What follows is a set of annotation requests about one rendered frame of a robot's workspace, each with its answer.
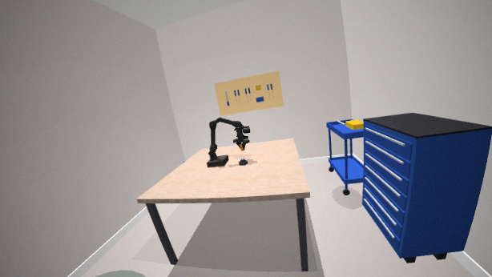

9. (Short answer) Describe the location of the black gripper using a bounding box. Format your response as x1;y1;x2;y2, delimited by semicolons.
233;134;250;149

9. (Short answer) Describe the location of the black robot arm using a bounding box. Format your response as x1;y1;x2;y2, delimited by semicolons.
208;117;250;161

